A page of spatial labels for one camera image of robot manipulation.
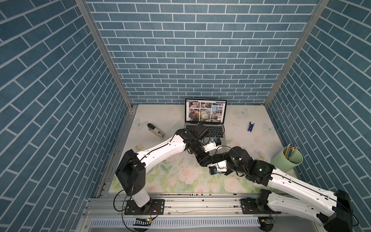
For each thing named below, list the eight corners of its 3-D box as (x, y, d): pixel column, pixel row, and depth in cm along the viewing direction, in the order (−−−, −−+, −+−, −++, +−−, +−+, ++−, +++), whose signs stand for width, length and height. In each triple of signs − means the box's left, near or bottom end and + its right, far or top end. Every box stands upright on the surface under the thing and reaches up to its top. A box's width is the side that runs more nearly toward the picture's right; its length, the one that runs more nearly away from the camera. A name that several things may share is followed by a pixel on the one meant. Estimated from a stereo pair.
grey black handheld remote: (147, 129, 107) (145, 125, 103) (150, 126, 109) (149, 122, 105) (162, 140, 101) (161, 136, 97) (166, 136, 103) (165, 133, 99)
